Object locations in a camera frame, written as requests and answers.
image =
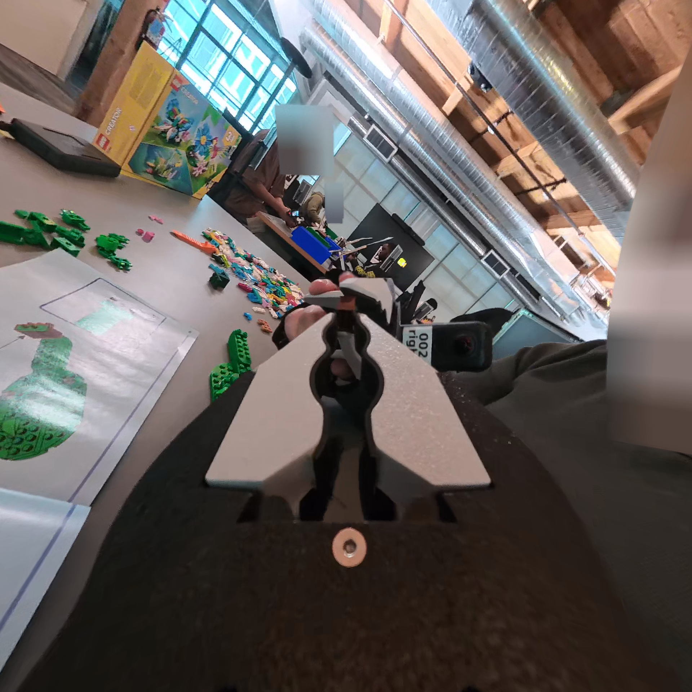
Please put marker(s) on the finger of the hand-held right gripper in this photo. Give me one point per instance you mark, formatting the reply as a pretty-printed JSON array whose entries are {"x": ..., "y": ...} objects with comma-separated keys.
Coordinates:
[
  {"x": 348, "y": 348},
  {"x": 373, "y": 294}
]

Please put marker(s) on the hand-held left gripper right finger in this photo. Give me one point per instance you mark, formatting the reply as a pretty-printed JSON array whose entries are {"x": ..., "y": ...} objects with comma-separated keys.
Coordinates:
[{"x": 421, "y": 427}]

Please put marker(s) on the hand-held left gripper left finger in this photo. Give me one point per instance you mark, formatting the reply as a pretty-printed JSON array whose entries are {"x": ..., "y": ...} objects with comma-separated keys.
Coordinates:
[{"x": 265, "y": 421}]

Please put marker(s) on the small brown brick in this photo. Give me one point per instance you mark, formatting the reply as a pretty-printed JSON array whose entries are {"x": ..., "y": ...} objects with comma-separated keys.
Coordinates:
[{"x": 346, "y": 305}]

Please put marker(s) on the pile of colourful bricks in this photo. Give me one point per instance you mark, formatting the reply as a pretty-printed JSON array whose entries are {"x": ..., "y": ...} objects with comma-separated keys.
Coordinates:
[{"x": 259, "y": 275}]

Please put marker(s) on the person's right forearm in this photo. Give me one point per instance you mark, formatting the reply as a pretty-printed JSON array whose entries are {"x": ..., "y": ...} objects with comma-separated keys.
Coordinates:
[{"x": 546, "y": 373}]

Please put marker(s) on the grey desk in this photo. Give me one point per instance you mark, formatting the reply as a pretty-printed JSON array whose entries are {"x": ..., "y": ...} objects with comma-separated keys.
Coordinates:
[{"x": 162, "y": 281}]

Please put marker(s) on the person's right hand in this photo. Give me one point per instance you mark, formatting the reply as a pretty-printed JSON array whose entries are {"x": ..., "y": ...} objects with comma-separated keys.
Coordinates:
[{"x": 303, "y": 324}]

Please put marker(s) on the green plate assembly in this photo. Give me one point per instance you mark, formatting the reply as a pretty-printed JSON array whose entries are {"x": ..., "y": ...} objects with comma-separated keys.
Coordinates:
[{"x": 238, "y": 351}]

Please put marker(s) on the blue bin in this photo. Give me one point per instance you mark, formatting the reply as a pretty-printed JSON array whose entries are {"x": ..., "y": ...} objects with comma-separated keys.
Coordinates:
[{"x": 311, "y": 243}]

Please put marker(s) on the light wooden table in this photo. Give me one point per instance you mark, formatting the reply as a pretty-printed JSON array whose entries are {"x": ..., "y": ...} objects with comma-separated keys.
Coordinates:
[{"x": 275, "y": 227}]

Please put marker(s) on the dark green brick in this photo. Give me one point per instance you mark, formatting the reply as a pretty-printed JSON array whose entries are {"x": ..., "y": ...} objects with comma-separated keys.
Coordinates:
[{"x": 219, "y": 280}]

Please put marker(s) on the building instruction booklet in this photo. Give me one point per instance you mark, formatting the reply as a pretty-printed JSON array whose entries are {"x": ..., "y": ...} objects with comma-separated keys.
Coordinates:
[{"x": 108, "y": 378}]

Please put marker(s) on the person's clothed torso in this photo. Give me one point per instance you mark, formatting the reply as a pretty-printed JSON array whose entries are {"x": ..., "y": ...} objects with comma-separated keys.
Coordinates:
[{"x": 567, "y": 540}]

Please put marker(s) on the orange brick separator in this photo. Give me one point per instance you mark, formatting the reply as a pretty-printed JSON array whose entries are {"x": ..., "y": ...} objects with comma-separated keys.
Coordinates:
[{"x": 189, "y": 240}]

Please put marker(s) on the black floor lamp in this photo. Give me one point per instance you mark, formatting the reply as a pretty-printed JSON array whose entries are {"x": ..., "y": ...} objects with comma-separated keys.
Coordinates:
[{"x": 296, "y": 57}]

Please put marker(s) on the colourful toy brick box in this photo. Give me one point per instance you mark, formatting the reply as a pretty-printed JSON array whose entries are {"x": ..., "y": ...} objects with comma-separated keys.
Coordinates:
[{"x": 162, "y": 135}]

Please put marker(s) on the large grid window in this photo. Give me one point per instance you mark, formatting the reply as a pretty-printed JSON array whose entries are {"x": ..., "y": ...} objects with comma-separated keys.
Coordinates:
[{"x": 227, "y": 70}]

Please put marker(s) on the group of green bricks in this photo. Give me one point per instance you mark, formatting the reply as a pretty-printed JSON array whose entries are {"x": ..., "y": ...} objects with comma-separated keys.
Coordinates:
[{"x": 32, "y": 235}]

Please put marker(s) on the black flat case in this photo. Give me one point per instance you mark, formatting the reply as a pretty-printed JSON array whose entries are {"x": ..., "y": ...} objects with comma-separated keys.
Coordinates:
[{"x": 59, "y": 146}]

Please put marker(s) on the wooden column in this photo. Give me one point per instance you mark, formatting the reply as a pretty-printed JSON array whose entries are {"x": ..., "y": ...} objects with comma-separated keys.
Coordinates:
[{"x": 116, "y": 65}]

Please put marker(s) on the black wall screen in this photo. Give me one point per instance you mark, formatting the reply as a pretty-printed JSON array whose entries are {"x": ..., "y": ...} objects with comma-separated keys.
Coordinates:
[{"x": 378, "y": 227}]

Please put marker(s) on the large silver air duct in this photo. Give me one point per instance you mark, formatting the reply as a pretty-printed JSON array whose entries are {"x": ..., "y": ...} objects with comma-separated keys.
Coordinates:
[{"x": 567, "y": 108}]

